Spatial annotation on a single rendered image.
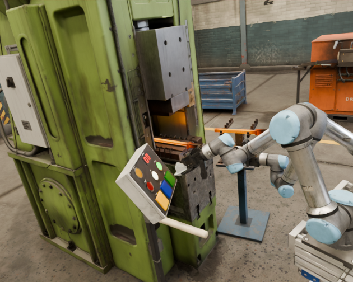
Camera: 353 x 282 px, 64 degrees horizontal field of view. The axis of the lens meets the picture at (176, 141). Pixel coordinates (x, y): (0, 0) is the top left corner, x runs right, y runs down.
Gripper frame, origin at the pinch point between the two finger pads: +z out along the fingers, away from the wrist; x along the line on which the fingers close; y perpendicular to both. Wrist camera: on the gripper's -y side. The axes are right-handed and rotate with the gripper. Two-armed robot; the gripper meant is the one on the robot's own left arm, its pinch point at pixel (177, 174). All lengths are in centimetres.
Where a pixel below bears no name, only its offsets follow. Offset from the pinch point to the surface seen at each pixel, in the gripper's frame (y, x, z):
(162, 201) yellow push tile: 0.4, 21.2, 4.5
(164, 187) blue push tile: 1.9, 11.5, 4.5
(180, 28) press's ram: 61, -53, -38
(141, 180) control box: 14.9, 22.0, 5.2
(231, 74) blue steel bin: -50, -485, -10
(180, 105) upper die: 23, -43, -12
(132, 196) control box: 12.3, 26.9, 11.2
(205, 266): -91, -34, 48
